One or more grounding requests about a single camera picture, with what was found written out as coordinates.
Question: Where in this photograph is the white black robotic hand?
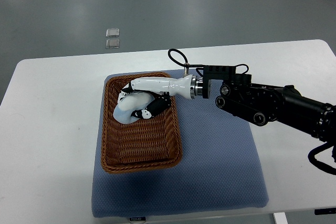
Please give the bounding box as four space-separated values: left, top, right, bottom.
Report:
120 74 203 120

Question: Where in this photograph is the light blue plush toy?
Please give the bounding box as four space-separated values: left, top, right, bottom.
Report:
113 92 154 124

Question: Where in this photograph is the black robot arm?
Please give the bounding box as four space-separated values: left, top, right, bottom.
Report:
196 65 335 145

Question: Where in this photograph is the brown wicker basket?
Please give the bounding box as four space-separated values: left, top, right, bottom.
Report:
100 72 183 174

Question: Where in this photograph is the upper metal floor plate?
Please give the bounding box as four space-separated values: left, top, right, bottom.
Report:
106 28 120 38

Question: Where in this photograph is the blue foam mat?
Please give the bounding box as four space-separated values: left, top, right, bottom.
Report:
91 67 270 219

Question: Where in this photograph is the white table leg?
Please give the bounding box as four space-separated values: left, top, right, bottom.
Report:
273 212 288 224

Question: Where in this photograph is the black table control panel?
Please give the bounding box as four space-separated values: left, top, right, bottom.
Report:
314 208 336 216

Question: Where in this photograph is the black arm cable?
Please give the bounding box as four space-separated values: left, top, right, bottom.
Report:
167 48 336 175

